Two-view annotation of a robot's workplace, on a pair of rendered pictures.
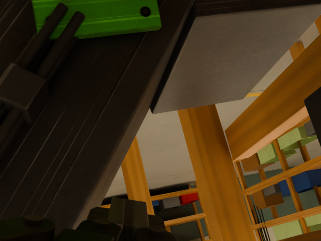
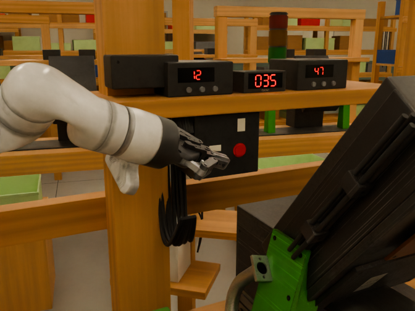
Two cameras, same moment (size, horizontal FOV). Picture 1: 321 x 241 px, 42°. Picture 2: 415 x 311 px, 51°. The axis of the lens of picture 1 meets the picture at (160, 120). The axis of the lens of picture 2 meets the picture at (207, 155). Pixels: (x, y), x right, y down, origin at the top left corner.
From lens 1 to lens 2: 0.64 m
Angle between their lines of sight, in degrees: 47
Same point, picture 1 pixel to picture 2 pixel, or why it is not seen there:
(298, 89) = (299, 179)
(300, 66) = (291, 190)
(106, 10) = (284, 247)
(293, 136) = not seen: outside the picture
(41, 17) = (302, 258)
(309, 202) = not seen: outside the picture
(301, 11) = (247, 208)
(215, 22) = (273, 223)
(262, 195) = not seen: outside the picture
